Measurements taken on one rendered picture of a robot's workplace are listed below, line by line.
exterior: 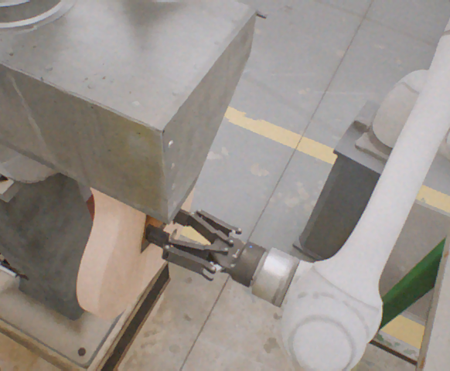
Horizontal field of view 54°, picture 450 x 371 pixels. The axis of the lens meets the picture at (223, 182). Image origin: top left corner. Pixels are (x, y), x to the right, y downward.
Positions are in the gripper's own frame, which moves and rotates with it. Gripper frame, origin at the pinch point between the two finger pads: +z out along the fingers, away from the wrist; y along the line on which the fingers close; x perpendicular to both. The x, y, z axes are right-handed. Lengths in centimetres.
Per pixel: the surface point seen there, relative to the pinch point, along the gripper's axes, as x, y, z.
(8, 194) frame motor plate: 1.2, -11.9, 23.5
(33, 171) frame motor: 10.2, -13.7, 16.3
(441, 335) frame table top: -8, 14, -57
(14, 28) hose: 39.0, -29.9, 3.5
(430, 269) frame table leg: -11, 39, -56
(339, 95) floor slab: -28, 195, -11
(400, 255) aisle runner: -62, 119, -68
